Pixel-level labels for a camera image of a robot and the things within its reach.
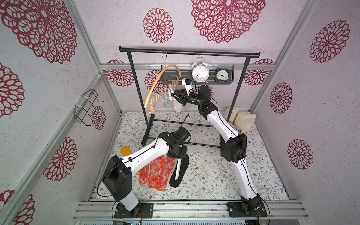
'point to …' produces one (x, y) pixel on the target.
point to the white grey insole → (178, 106)
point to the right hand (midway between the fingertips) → (171, 91)
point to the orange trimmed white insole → (167, 167)
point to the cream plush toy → (243, 120)
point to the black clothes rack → (149, 116)
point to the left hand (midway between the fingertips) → (181, 156)
